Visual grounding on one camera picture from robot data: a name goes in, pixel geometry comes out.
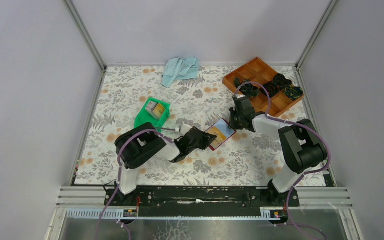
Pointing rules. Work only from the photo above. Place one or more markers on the dark rolled sock middle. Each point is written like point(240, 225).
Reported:
point(271, 88)

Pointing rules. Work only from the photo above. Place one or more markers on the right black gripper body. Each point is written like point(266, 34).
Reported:
point(235, 119)

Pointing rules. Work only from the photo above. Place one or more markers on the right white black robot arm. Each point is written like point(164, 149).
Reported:
point(303, 148)

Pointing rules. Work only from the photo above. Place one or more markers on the green plastic bin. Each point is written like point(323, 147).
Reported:
point(144, 117)

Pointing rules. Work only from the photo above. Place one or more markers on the dark rolled sock left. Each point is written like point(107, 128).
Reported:
point(248, 90)

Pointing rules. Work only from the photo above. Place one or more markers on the orange compartment tray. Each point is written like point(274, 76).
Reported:
point(259, 72)

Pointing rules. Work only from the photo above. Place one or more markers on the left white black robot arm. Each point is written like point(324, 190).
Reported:
point(139, 145)

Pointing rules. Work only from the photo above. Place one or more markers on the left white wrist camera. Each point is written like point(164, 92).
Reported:
point(183, 129)

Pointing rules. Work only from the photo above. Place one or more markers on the red leather card holder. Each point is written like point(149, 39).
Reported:
point(222, 131)

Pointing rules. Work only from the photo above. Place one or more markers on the dark rolled sock top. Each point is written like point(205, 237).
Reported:
point(281, 82)

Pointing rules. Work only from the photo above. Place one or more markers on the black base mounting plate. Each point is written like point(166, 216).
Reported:
point(201, 201)

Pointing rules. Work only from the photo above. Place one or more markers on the light blue cloth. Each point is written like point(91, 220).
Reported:
point(178, 69)

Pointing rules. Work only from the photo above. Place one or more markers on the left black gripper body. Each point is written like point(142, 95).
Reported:
point(200, 144)

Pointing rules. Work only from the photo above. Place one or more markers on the dark rolled sock right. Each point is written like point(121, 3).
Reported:
point(293, 92)

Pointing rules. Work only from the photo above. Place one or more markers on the dark rolled sock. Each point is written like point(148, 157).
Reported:
point(293, 92)
point(281, 82)
point(248, 90)
point(271, 88)

